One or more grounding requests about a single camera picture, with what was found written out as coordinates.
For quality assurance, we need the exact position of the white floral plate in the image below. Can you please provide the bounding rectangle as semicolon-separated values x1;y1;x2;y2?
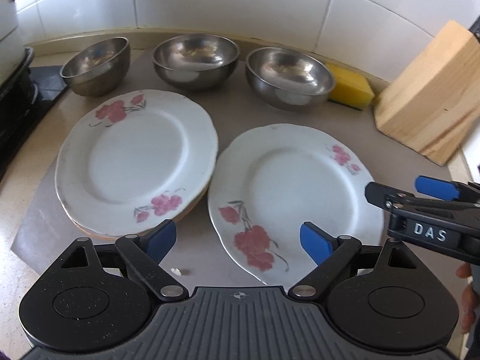
208;124;384;289
55;89;219;238

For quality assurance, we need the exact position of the medium steel bowl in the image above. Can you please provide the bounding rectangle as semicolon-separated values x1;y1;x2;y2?
245;46;336;112

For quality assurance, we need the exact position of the small steel bowl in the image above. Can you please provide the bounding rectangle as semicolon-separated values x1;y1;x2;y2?
60;37;131;98

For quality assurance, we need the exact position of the person's right hand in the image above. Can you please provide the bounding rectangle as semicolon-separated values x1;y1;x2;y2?
456;263;479;334

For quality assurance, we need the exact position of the bottom plate in stack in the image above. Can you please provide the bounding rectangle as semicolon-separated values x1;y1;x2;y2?
70;187;208;241

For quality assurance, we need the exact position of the wooden knife block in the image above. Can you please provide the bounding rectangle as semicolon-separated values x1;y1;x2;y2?
373;20;479;166

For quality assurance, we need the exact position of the yellow sponge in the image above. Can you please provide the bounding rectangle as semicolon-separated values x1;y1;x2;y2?
325;63;374;111

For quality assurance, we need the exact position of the black gas stove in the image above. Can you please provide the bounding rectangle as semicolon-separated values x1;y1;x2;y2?
0;47;68;175

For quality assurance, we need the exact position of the silver pressure cooker pot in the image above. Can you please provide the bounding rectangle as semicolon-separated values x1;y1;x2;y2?
0;0;24;84

